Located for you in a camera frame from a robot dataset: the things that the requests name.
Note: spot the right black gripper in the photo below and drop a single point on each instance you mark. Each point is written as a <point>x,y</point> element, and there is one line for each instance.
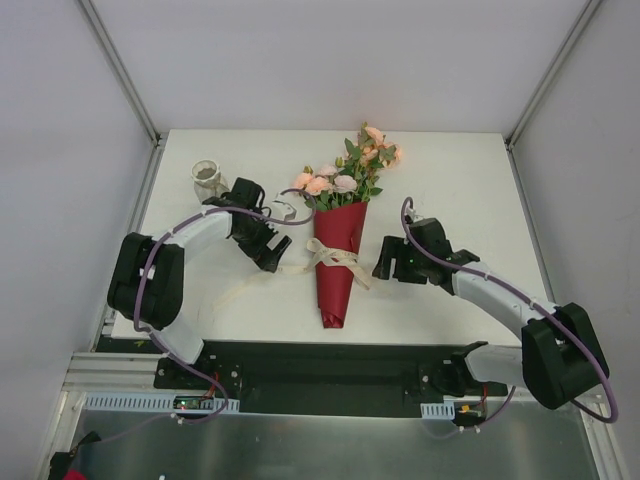
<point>400,262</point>

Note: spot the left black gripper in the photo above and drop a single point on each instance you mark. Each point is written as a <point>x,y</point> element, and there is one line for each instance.
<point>263,241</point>

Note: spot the white ribbed ceramic vase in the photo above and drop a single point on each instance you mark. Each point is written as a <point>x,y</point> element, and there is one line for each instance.
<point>208,180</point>

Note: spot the red wrapping paper sheet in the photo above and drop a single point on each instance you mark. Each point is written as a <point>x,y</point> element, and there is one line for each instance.
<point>339,232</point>

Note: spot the cream printed ribbon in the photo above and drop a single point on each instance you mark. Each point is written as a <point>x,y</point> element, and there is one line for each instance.
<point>321,256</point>

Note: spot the pink rose stem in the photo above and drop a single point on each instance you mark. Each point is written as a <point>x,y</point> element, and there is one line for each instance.
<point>360,169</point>
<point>332,187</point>

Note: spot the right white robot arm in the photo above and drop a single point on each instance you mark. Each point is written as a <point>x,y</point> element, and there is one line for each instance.
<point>559,357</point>

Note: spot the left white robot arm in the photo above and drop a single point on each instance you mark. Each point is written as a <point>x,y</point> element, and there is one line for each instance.
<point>147,285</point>

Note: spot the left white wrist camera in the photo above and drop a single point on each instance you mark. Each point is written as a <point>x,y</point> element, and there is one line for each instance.
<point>282,210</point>

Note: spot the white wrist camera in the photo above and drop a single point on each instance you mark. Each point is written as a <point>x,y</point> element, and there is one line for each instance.
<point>282,210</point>
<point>411,216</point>

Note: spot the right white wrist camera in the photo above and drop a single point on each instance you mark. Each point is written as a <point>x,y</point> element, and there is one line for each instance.
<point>411,216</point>

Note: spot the left aluminium frame post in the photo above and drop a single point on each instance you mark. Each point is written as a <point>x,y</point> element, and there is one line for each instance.
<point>118,68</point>

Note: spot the aluminium frame post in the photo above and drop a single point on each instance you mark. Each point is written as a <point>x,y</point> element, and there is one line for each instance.
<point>118,68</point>
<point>585,17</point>

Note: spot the right aluminium frame post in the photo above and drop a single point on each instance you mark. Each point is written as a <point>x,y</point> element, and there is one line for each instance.
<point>585,17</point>

